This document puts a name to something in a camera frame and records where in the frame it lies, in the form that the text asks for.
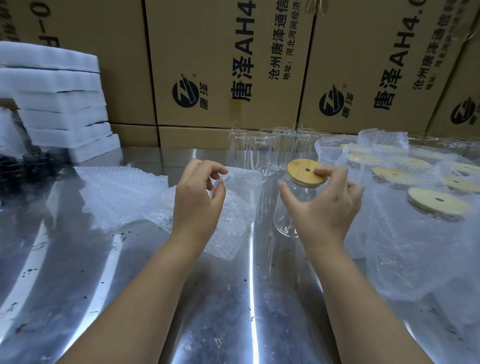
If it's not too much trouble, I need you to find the person's right hand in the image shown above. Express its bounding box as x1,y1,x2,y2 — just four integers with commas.
278,166,365,250

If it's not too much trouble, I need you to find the person's left hand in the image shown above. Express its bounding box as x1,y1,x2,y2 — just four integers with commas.
172,159,229,245

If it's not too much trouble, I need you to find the round bamboo lid with hole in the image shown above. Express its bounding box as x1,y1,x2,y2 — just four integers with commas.
287,159,329,188

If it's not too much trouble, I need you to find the person's left forearm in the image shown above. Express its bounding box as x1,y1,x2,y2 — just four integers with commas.
56,229,213,364

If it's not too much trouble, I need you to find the person's right forearm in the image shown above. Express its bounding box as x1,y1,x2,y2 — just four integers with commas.
300,236,436,364

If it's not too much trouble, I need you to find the clear drinking glass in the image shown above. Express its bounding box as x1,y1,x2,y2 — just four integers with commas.
272,179,301,239

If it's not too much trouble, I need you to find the row of clear glass cups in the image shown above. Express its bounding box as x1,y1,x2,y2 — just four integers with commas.
229,127,338,178

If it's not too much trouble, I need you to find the plain cardboard box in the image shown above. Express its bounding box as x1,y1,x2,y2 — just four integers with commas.
157,125,235,151
110,123,160,149

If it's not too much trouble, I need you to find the small bubble wrap sheet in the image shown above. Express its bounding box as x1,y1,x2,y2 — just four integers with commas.
74,165,263,260

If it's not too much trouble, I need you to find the large bubble wrap sheet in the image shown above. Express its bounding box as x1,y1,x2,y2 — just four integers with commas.
314,128,480,325

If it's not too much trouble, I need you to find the printed cardboard box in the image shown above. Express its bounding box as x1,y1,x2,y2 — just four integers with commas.
298,0,480,136
427,35,480,140
144,0,316,129
0,0,157,127

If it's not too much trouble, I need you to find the group of bamboo lids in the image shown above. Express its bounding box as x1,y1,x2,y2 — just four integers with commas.
339,142,480,222

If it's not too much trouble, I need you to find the stack of white foam blocks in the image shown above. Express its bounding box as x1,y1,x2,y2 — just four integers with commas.
0,40,121,163

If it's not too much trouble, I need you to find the group of black caps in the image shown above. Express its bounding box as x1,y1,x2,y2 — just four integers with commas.
0,147,73,197

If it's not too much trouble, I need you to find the clear plastic bag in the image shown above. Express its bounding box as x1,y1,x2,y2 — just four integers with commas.
0,106,29,158

